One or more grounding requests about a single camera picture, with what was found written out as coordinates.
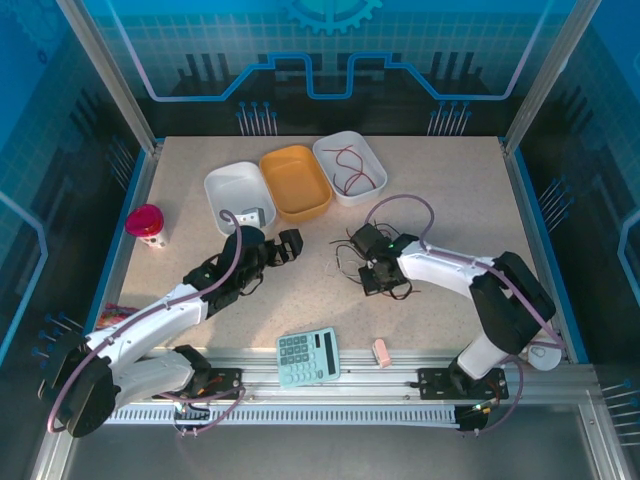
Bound white cable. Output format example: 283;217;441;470
323;247;351;276

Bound orange plastic bin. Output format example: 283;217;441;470
258;144;333;223

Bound white plastic bin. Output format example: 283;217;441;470
203;160;277;237
313;130;389;208

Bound small pink eraser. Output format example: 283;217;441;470
372;338;392;369

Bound teal calculator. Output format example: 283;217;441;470
275;327;343;390

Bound purple candy bag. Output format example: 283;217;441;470
97;303;137;330

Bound white round roll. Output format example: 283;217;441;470
519;342;564;372

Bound aluminium table rail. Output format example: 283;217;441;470
59;347;601;409

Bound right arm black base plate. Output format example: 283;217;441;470
417;367;510;401

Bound aluminium side rail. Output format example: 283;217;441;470
79;139;166;341
499;139;576;364

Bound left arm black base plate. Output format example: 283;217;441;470
169;367;244;401

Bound white slotted cable duct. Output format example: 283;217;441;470
102;404;462;427

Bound aluminium frame post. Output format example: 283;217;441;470
54;0;164;154
499;0;606;156

